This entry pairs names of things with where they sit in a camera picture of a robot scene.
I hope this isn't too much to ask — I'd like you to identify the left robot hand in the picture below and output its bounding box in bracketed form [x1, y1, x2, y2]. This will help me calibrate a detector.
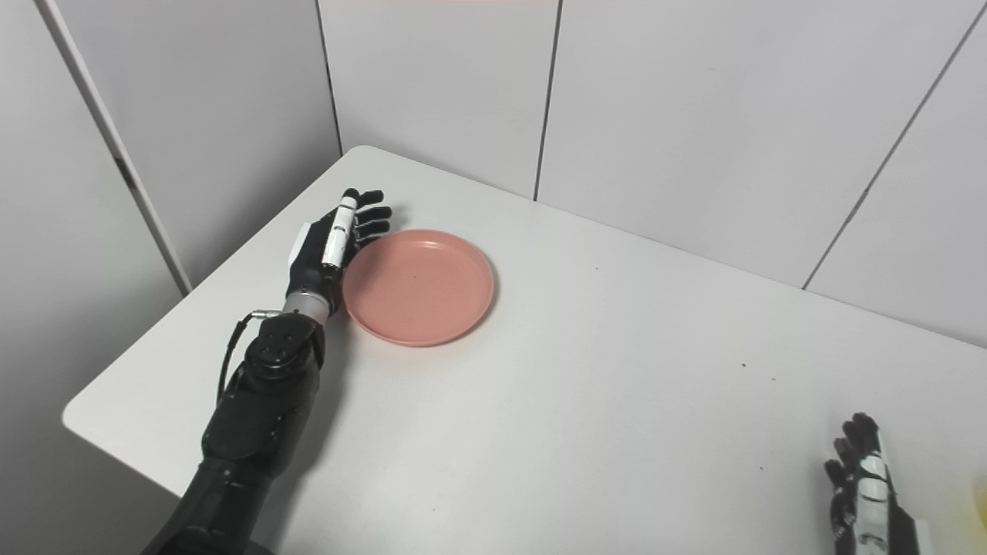
[286, 188, 393, 302]

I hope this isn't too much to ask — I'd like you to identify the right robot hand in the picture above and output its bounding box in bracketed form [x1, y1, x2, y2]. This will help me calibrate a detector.
[824, 413, 934, 555]

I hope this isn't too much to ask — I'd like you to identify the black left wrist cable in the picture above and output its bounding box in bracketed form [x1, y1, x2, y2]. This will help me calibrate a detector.
[217, 309, 283, 405]

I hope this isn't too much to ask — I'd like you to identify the pink plate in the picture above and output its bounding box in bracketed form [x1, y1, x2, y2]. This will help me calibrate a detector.
[342, 229, 496, 348]

